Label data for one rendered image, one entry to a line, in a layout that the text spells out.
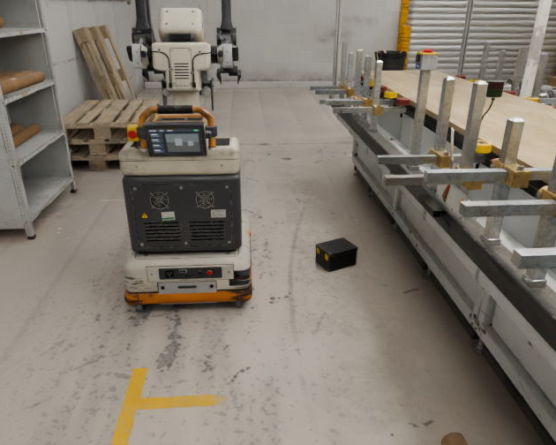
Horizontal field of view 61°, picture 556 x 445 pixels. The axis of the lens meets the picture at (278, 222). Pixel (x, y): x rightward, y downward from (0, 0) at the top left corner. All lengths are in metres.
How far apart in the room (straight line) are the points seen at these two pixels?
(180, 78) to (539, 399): 2.02
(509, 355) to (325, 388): 0.73
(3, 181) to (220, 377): 1.97
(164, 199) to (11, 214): 1.43
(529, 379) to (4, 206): 3.01
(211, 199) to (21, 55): 2.27
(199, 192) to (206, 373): 0.81
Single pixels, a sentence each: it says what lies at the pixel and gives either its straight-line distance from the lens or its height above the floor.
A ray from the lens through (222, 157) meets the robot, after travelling 2.16.
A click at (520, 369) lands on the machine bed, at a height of 0.17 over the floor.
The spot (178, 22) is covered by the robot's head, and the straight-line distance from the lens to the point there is 2.50.
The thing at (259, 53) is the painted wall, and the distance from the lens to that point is 9.29.
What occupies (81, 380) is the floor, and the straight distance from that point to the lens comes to 2.19.
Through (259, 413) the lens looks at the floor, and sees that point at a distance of 1.92.
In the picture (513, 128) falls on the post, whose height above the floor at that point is 1.08.
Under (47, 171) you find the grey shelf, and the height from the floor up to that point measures 0.18.
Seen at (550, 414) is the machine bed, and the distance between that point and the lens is 1.92.
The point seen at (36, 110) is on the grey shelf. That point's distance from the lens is 4.15.
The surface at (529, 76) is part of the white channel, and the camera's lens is 3.38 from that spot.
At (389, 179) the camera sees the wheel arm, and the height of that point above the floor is 0.85.
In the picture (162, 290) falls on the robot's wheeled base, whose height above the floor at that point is 0.14.
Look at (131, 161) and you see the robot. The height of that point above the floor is 0.76.
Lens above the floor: 1.39
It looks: 24 degrees down
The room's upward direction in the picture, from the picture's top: straight up
